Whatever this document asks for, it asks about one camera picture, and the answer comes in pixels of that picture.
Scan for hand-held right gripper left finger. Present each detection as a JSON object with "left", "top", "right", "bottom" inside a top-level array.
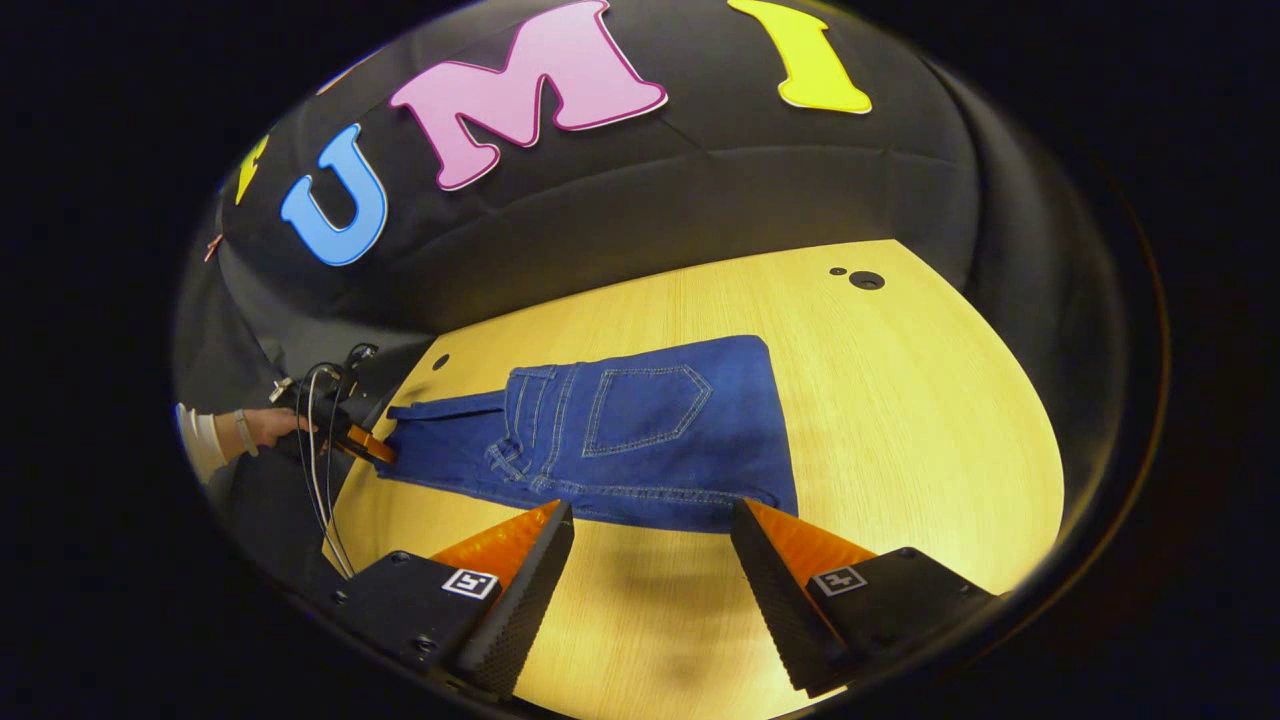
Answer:
[{"left": 330, "top": 500, "right": 576, "bottom": 699}]

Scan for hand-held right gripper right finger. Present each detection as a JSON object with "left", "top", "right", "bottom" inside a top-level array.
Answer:
[{"left": 730, "top": 497, "right": 1001, "bottom": 698}]

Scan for blue denim jeans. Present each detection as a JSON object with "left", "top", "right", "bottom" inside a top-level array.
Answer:
[{"left": 375, "top": 335, "right": 801, "bottom": 534}]

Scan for black backdrop cloth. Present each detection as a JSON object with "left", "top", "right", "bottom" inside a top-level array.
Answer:
[{"left": 172, "top": 0, "right": 1136, "bottom": 601}]

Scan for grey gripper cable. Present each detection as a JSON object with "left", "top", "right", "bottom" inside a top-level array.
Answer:
[{"left": 293, "top": 362, "right": 359, "bottom": 581}]

